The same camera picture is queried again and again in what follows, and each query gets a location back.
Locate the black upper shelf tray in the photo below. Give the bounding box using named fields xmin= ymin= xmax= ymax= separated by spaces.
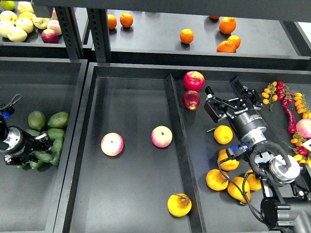
xmin=109 ymin=12 xmax=311 ymax=71

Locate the yellow pear middle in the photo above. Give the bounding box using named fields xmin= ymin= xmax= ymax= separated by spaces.
xmin=217 ymin=149 xmax=240 ymax=171

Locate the pink apple right edge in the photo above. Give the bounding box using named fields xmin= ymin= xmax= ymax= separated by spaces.
xmin=296 ymin=118 xmax=311 ymax=139

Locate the yellow pear bottom centre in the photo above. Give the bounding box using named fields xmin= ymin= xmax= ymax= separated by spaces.
xmin=227 ymin=177 xmax=251 ymax=204

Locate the orange on shelf front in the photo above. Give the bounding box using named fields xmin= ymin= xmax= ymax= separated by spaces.
xmin=216 ymin=40 xmax=236 ymax=53

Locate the mixed cherry tomatoes lower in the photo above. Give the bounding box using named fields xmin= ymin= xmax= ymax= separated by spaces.
xmin=282 ymin=132 xmax=311 ymax=166

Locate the red chili pepper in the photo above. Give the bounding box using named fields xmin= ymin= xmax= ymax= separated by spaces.
xmin=282 ymin=100 xmax=296 ymax=134

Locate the green avocado lower middle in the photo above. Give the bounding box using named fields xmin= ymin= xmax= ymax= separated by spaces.
xmin=50 ymin=137 xmax=64 ymax=166

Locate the green avocado top right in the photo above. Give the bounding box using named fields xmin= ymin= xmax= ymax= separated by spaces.
xmin=48 ymin=112 xmax=69 ymax=129

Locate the dark avocado middle left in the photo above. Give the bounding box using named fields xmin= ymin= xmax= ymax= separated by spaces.
xmin=25 ymin=129 xmax=41 ymax=137

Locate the dark green avocado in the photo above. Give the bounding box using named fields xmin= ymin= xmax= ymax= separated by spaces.
xmin=33 ymin=151 xmax=53 ymax=163

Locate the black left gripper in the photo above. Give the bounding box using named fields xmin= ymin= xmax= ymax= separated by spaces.
xmin=3 ymin=127 xmax=53 ymax=166

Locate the red apple on shelf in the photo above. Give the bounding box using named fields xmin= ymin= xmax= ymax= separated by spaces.
xmin=41 ymin=29 xmax=59 ymax=44

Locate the orange cherry tomato bunch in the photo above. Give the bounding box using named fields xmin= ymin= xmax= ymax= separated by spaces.
xmin=261 ymin=81 xmax=278 ymax=111

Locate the pink apple left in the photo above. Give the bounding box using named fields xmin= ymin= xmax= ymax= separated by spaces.
xmin=101 ymin=133 xmax=124 ymax=156

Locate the pink apple centre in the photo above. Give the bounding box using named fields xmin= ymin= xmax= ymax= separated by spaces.
xmin=151 ymin=126 xmax=173 ymax=148

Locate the green avocado top left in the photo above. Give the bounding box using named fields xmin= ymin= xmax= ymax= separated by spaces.
xmin=28 ymin=111 xmax=46 ymax=132

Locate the black upper left tray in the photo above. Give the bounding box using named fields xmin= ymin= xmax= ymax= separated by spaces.
xmin=0 ymin=6 xmax=90 ymax=59

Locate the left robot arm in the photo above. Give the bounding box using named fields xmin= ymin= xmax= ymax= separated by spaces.
xmin=0 ymin=94 xmax=52 ymax=166

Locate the yellow pear lower left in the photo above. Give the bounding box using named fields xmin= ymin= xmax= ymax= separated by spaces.
xmin=206 ymin=169 xmax=228 ymax=191

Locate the large orange on shelf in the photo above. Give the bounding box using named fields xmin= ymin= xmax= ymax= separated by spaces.
xmin=219 ymin=17 xmax=237 ymax=34

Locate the black centre tray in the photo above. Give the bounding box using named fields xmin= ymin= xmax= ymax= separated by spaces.
xmin=53 ymin=62 xmax=311 ymax=233

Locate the green avocado centre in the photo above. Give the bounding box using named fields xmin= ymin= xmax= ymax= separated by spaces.
xmin=47 ymin=128 xmax=66 ymax=142

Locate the red cherry tomato bunch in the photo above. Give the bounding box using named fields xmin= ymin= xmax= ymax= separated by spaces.
xmin=276 ymin=81 xmax=293 ymax=105

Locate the bright red apple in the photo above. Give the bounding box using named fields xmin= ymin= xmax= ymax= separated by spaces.
xmin=183 ymin=71 xmax=205 ymax=91

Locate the orange on shelf centre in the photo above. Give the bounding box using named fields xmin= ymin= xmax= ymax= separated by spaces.
xmin=179 ymin=29 xmax=194 ymax=44

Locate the orange tomato vine right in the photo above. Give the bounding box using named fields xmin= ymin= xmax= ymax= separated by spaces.
xmin=294 ymin=92 xmax=311 ymax=119

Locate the dark red apple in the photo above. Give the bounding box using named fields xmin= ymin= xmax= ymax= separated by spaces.
xmin=182 ymin=90 xmax=201 ymax=111

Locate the yellow pear with long stem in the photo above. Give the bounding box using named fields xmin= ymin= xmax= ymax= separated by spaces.
xmin=207 ymin=125 xmax=233 ymax=145

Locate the white label card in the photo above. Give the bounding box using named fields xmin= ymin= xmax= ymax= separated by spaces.
xmin=302 ymin=139 xmax=311 ymax=151

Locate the orange under beam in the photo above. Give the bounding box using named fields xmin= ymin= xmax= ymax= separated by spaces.
xmin=209 ymin=16 xmax=220 ymax=20

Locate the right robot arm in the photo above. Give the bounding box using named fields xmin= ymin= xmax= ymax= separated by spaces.
xmin=204 ymin=77 xmax=311 ymax=233

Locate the orange on shelf lower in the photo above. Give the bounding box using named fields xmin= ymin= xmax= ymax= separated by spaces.
xmin=227 ymin=35 xmax=241 ymax=49

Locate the bright green avocado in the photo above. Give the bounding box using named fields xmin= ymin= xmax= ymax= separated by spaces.
xmin=17 ymin=161 xmax=44 ymax=169

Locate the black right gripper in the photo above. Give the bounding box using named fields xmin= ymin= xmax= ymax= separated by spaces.
xmin=204 ymin=77 xmax=267 ymax=142

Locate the pink apple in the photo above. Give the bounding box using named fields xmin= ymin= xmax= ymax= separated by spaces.
xmin=151 ymin=126 xmax=173 ymax=148
xmin=101 ymin=133 xmax=124 ymax=156

